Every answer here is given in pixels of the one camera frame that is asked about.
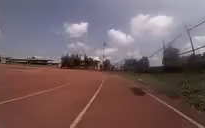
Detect tall lamp pole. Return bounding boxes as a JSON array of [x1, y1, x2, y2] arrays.
[[101, 41, 108, 70]]

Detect dark clump of trees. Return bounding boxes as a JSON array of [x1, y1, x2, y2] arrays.
[[60, 53, 95, 70]]

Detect dark trees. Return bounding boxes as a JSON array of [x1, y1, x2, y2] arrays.
[[123, 56, 151, 73]]

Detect round dark bush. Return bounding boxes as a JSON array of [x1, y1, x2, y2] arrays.
[[162, 46, 182, 72]]

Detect long low building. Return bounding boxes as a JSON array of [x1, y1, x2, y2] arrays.
[[4, 55, 62, 66]]

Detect tall wire fence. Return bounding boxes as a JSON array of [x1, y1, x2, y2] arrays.
[[146, 14, 205, 73]]

